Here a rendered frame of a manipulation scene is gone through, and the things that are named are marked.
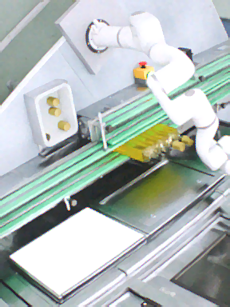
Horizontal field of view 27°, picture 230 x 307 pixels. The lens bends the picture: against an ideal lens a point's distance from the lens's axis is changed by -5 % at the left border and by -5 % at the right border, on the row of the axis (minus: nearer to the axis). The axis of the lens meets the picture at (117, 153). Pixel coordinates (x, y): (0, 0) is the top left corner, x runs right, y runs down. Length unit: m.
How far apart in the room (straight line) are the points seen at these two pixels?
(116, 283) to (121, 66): 1.06
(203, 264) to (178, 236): 0.17
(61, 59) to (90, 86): 0.21
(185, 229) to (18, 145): 0.74
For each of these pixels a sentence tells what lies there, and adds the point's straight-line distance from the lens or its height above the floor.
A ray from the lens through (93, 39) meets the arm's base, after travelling 2.06.
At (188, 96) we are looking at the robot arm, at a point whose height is 1.38.
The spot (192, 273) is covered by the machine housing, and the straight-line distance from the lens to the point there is 1.65.
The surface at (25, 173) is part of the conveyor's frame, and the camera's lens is 1.93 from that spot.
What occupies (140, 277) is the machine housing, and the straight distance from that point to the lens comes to 1.64.
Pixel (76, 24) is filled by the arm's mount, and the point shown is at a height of 0.78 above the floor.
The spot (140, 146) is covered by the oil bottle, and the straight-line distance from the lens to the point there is 2.00.
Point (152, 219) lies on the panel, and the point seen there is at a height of 1.26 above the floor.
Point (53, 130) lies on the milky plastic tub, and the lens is 2.04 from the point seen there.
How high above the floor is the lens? 2.36
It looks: 43 degrees down
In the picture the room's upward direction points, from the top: 110 degrees clockwise
